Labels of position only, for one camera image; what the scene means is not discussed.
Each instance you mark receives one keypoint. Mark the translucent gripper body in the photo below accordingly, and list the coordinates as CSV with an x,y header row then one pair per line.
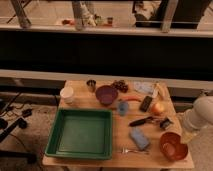
x,y
187,136

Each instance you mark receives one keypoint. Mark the orange bowl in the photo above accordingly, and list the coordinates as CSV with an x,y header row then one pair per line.
x,y
171,147

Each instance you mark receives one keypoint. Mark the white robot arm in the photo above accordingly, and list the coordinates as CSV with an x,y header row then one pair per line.
x,y
195,119

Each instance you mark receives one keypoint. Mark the small black clip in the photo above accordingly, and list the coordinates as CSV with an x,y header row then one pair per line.
x,y
165,123

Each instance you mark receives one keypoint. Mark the red yellow apple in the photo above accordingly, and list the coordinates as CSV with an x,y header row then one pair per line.
x,y
158,108

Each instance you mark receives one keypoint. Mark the blue sponge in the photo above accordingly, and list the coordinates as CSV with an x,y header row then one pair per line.
x,y
139,138

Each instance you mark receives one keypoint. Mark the black rectangular block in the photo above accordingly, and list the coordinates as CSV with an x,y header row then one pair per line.
x,y
146,103

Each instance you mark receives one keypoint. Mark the yellow banana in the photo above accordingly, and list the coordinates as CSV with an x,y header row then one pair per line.
x,y
161,91

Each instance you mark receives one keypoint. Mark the clear plastic bag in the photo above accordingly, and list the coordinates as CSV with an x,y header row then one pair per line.
x,y
143,87

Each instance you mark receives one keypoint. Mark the metal fork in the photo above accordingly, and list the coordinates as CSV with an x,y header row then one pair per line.
x,y
125,151

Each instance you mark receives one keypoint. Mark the orange carrot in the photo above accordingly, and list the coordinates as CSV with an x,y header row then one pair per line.
x,y
130,98

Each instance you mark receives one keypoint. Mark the small blue cup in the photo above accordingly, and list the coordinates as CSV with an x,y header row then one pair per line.
x,y
122,108

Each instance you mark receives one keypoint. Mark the dark grape bunch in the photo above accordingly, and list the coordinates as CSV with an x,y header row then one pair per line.
x,y
120,85

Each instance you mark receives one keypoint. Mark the purple bowl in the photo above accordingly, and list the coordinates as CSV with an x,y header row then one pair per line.
x,y
106,94

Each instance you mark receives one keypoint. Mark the green plastic tray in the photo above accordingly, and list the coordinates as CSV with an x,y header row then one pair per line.
x,y
81,134

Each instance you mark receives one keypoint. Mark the small metal cup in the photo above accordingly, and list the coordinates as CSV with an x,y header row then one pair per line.
x,y
91,84

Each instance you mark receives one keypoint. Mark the white paper cup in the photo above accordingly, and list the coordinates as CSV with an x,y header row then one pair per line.
x,y
67,94

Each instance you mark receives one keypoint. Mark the black handled peeler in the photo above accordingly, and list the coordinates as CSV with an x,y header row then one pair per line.
x,y
139,122

